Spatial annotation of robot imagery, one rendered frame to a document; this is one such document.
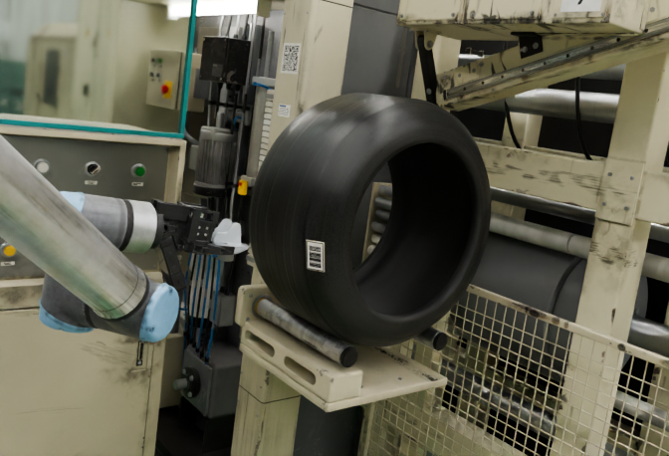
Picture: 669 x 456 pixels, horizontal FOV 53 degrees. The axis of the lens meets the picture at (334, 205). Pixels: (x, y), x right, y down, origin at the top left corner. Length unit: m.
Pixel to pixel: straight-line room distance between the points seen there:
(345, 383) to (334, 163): 0.47
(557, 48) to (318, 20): 0.56
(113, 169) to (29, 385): 0.56
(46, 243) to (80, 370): 1.00
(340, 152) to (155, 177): 0.67
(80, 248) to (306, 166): 0.56
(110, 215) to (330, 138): 0.46
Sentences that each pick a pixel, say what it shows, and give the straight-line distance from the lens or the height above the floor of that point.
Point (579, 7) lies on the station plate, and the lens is 1.49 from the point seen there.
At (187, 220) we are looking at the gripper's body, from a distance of 1.24.
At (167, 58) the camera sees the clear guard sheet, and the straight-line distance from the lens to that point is 1.81.
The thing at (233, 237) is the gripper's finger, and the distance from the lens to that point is 1.29.
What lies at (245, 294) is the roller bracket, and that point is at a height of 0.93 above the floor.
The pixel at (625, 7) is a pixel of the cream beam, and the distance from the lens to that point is 1.50.
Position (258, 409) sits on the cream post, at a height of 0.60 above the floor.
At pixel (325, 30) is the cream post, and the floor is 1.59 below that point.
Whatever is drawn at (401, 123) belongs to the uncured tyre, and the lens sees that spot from 1.38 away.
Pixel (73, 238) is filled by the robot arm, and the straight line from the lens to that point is 0.91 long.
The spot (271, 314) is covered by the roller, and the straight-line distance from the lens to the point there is 1.62.
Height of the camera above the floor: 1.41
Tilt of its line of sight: 8 degrees down
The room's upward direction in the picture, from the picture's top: 8 degrees clockwise
